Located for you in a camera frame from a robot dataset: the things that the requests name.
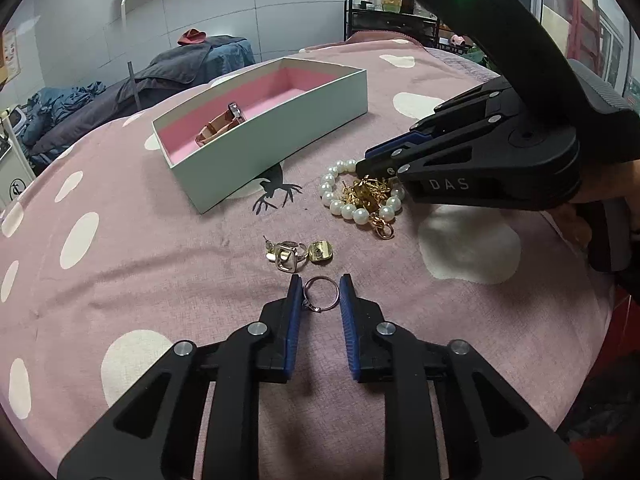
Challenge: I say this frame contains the crumpled blue sheets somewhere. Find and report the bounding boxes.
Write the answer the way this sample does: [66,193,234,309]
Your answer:
[20,81,106,148]

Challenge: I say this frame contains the brown strap wristwatch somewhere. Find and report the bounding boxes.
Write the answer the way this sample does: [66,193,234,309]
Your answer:
[195,102,245,148]

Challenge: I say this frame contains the silver key ring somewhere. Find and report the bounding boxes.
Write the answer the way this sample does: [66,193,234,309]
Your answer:
[301,276,342,316]

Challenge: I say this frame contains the blue massage bed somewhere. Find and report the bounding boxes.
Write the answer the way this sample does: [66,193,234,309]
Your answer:
[19,34,257,158]

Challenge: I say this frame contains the red cloth on bed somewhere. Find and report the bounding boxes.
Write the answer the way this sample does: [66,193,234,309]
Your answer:
[178,28,207,46]

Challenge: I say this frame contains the pink polka dot bedspread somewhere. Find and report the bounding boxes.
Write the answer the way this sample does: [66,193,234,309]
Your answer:
[1,39,613,470]

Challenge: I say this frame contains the black trolley rack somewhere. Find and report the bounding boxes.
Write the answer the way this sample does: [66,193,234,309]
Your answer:
[343,0,439,48]

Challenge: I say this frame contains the gold heart earring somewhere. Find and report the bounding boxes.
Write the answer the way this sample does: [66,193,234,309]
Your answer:
[308,240,334,263]

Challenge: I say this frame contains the mint box pink interior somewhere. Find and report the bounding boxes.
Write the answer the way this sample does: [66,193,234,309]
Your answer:
[153,58,368,214]

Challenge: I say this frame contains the dark grey blanket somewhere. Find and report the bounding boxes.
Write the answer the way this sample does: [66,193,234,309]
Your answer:
[27,34,252,156]

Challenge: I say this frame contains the white beauty machine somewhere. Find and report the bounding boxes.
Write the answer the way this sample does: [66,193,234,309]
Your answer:
[0,106,35,208]

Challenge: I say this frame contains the white pearl bracelet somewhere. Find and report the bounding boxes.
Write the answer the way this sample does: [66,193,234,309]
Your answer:
[319,158,407,226]

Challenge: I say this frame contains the gold square earring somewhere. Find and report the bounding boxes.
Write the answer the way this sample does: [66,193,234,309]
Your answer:
[265,238,297,274]

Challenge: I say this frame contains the right hand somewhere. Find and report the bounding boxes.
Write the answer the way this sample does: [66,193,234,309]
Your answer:
[548,160,639,249]

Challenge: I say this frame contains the gold chain jewelry pile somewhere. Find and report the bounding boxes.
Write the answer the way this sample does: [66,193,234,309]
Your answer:
[341,177,402,240]

